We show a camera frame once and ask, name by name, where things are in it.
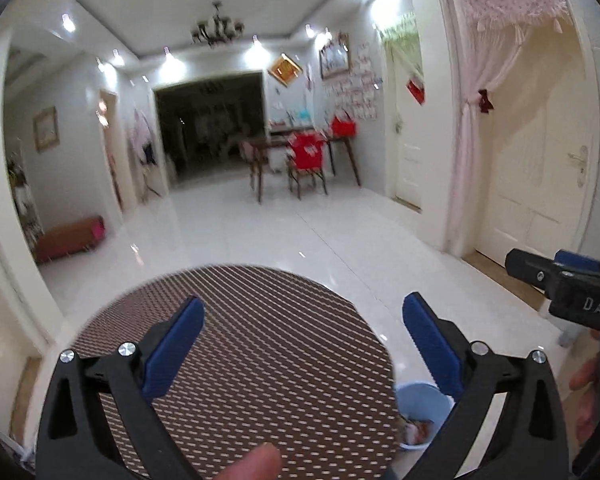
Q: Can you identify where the blue trash bin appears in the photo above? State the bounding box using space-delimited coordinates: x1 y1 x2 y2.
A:
394 382 454 451

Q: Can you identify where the person's right hand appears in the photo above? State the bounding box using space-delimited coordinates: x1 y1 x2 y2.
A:
568 328 600 447

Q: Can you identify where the person's left thumb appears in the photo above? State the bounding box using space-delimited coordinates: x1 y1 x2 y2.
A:
215 443 283 480

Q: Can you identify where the cream panel door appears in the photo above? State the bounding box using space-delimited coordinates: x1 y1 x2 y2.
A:
476 25 592 263

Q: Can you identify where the brown red bench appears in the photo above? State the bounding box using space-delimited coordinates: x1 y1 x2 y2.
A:
33 216 106 263

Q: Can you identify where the brown polka dot tablecloth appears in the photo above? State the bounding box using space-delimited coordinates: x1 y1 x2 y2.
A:
74 266 398 479

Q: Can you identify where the white door with red sign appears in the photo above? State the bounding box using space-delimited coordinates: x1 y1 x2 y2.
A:
386 40 422 211

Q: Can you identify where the pink lace curtain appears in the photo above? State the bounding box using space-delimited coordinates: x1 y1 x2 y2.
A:
449 0 572 258

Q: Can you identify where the red basket on table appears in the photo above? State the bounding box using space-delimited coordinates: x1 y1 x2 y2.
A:
329 113 358 138

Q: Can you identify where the coat rack with clothes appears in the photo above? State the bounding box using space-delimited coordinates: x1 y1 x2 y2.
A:
130 108 161 203

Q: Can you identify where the chair with red cover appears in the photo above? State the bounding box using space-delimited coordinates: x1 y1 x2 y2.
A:
287 130 328 198

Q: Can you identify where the dark wooden dining table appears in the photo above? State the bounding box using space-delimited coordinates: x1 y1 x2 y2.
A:
245 130 362 204

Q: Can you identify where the black chandelier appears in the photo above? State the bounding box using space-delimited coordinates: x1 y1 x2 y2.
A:
190 0 245 48

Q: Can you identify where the framed picture right wall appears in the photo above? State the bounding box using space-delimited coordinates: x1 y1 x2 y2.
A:
318 34 351 80

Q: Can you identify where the framed picture wall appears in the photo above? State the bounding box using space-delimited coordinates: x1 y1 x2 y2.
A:
33 106 59 153
318 34 351 80

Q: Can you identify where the framed picture left wall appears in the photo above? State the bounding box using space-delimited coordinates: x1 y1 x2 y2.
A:
33 106 59 153

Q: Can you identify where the red diamond wall decoration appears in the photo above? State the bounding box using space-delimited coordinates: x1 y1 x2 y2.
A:
268 53 303 87

